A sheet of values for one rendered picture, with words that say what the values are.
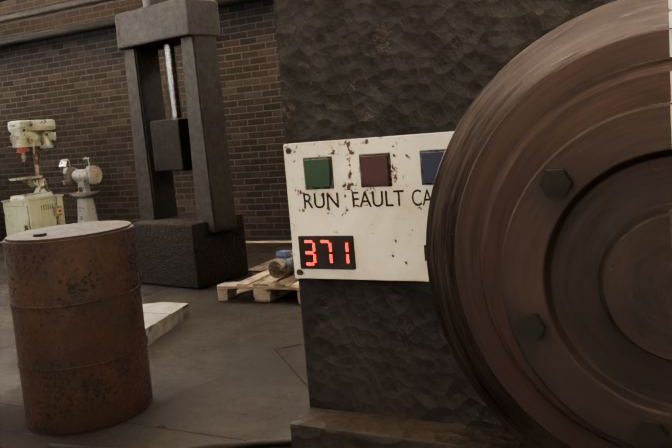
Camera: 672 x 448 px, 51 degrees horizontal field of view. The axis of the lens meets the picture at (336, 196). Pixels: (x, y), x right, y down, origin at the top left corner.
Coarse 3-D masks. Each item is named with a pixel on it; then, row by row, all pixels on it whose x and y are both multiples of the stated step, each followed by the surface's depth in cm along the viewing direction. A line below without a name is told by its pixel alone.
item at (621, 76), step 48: (624, 48) 59; (528, 96) 63; (576, 96) 60; (624, 96) 58; (528, 144) 62; (480, 192) 66; (480, 240) 67; (480, 288) 67; (480, 336) 68; (528, 384) 66; (576, 432) 65
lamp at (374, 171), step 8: (360, 160) 87; (368, 160) 87; (376, 160) 86; (384, 160) 86; (368, 168) 87; (376, 168) 86; (384, 168) 86; (368, 176) 87; (376, 176) 86; (384, 176) 86; (368, 184) 87; (376, 184) 87
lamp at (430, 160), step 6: (426, 156) 83; (432, 156) 83; (438, 156) 83; (426, 162) 83; (432, 162) 83; (438, 162) 83; (426, 168) 84; (432, 168) 83; (426, 174) 84; (432, 174) 83; (426, 180) 84; (432, 180) 83
